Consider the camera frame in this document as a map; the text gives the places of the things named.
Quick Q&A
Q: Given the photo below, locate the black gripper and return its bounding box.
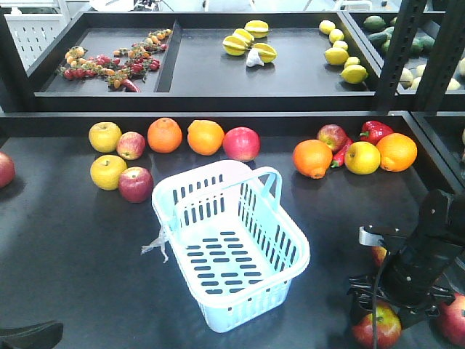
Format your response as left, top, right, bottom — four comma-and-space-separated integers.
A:
347, 250, 456, 329

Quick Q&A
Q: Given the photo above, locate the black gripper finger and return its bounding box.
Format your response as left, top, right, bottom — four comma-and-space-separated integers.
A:
1, 321, 64, 349

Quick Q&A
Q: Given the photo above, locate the red yellow apple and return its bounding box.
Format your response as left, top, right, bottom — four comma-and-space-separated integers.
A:
437, 292, 464, 348
371, 246, 387, 268

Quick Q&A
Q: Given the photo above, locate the light blue plastic basket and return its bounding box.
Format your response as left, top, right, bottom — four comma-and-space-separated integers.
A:
152, 160, 310, 333

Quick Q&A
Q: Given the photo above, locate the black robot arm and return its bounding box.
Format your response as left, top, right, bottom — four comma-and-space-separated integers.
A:
348, 190, 464, 329

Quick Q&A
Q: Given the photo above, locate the large orange right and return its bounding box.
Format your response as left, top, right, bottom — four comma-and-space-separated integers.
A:
376, 133, 418, 172

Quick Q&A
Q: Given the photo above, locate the red chili pepper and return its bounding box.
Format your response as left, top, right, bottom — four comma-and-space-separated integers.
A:
331, 137, 353, 168

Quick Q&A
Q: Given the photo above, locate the red bell pepper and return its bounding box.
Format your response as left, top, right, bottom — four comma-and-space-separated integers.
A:
359, 121, 394, 145

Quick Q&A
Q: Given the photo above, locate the orange with navel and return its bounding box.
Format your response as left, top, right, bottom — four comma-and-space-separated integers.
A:
293, 139, 333, 179

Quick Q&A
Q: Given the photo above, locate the dark red apple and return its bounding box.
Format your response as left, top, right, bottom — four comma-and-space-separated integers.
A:
317, 124, 348, 153

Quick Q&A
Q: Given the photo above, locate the red apple far corner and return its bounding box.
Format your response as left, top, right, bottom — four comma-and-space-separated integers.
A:
0, 152, 15, 188

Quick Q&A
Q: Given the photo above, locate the black wooden display stand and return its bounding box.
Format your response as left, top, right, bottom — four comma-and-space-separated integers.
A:
1, 12, 463, 348

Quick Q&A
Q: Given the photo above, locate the yellow pear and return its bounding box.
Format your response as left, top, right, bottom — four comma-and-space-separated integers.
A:
88, 121, 122, 153
90, 155, 127, 190

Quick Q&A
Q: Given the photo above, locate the yellow pear back left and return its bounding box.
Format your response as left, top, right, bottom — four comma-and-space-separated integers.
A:
88, 121, 122, 153

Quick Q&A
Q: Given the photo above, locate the pink red small apple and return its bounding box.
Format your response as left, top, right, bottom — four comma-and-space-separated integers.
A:
116, 131, 146, 160

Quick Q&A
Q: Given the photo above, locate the red apple beside oranges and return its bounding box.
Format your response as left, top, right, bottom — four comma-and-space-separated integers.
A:
222, 127, 261, 162

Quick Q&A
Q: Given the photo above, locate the orange middle left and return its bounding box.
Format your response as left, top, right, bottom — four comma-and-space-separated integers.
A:
147, 117, 182, 153

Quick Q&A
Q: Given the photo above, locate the orange middle right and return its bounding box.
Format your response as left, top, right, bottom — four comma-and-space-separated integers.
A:
187, 120, 225, 156

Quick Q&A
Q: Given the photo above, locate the white garlic bulb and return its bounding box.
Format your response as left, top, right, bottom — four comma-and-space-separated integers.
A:
246, 48, 264, 68

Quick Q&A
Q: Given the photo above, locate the black shelf upright post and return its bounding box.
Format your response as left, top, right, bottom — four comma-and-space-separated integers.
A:
374, 0, 427, 114

